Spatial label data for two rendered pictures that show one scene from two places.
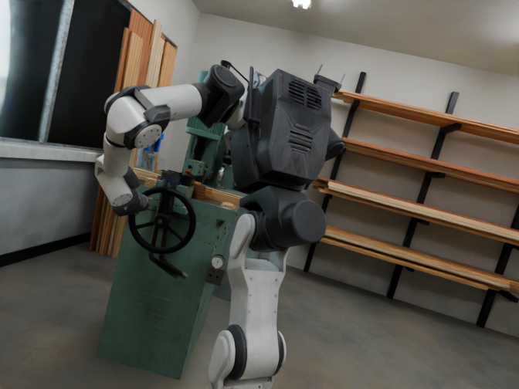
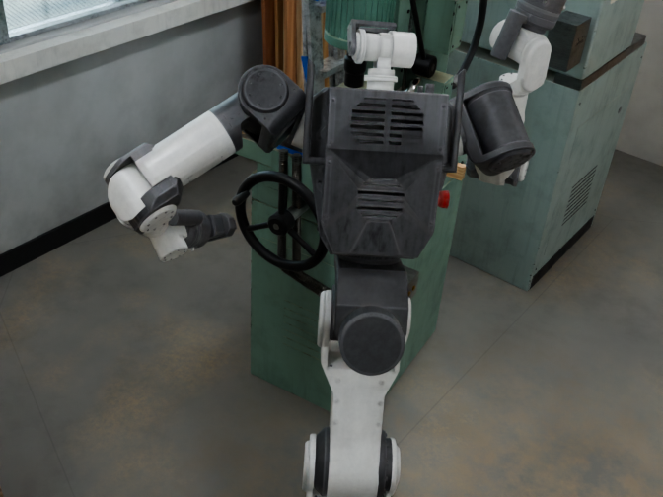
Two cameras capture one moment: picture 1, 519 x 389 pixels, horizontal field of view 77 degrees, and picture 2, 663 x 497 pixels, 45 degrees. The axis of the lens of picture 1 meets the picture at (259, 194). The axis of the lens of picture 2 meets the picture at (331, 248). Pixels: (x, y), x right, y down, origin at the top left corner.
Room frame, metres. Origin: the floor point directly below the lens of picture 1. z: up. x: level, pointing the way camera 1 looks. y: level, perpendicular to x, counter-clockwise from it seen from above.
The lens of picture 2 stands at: (-0.13, -0.53, 1.98)
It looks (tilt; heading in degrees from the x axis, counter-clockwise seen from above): 36 degrees down; 27
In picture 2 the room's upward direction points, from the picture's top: 4 degrees clockwise
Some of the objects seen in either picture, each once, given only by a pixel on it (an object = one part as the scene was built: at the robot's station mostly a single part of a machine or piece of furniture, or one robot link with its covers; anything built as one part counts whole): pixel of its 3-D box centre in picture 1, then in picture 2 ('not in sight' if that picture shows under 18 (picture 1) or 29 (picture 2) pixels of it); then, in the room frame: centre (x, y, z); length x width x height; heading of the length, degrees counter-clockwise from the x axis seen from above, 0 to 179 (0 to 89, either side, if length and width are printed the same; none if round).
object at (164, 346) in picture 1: (171, 281); (353, 272); (1.81, 0.36, 0.36); 0.58 x 0.45 x 0.71; 179
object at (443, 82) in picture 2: (228, 176); (432, 95); (1.87, 0.20, 1.02); 0.09 x 0.07 x 0.12; 89
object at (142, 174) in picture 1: (186, 186); not in sight; (1.71, 0.38, 0.92); 0.60 x 0.02 x 0.05; 89
